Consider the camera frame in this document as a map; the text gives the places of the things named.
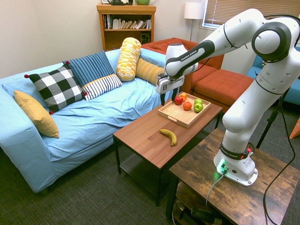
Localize white navy striped pillow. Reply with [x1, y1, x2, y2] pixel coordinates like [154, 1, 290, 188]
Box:
[81, 74, 123, 102]

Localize blue striped pillow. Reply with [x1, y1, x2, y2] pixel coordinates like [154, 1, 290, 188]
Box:
[62, 50, 116, 88]

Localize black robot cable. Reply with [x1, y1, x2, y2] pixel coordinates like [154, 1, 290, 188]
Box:
[262, 14, 300, 225]

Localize wooden window blinds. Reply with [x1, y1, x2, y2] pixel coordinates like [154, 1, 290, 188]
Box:
[202, 0, 300, 27]

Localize black camera tripod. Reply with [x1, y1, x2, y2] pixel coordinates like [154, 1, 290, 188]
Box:
[255, 88, 290, 150]

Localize wooden coffee table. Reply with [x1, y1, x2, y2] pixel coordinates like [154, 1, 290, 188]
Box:
[112, 97, 223, 207]

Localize orange cone object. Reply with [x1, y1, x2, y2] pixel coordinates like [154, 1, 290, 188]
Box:
[289, 114, 300, 139]

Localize yellow white patterned bolster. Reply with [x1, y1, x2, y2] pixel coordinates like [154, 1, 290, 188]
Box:
[115, 37, 142, 82]

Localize blue armchair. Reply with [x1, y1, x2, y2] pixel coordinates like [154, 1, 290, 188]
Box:
[246, 46, 300, 106]

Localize wooden serving tray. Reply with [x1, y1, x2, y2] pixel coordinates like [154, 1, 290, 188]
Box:
[157, 91, 211, 129]

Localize mustard yellow square pillow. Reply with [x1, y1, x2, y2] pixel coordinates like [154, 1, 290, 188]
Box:
[14, 90, 60, 139]

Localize rustic dark wood table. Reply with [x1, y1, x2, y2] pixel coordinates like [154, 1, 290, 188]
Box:
[165, 127, 300, 225]

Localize white floor lamp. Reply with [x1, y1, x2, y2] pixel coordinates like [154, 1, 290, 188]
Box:
[183, 2, 206, 42]

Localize black white object on shelf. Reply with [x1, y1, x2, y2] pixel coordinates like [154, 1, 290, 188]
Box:
[102, 0, 134, 6]

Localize wooden bookshelf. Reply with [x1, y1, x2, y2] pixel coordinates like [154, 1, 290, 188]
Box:
[96, 3, 157, 52]

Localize grey ethernet cable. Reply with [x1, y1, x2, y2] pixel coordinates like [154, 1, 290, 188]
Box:
[205, 170, 227, 208]

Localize row of books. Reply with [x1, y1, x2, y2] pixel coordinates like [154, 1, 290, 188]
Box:
[104, 14, 152, 30]

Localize light blue sofa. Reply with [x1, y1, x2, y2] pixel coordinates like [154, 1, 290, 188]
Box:
[0, 48, 179, 194]

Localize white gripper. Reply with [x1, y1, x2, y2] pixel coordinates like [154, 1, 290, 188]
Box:
[156, 74, 185, 107]

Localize black white checkered pillow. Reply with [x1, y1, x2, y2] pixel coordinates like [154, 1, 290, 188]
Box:
[24, 60, 88, 115]

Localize yellow banana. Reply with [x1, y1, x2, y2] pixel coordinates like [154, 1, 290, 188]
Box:
[159, 129, 178, 147]

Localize black power strip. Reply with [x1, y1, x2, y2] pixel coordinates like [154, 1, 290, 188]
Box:
[172, 203, 223, 225]

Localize mustard striped pillow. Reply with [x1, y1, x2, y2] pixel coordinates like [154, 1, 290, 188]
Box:
[135, 58, 165, 86]

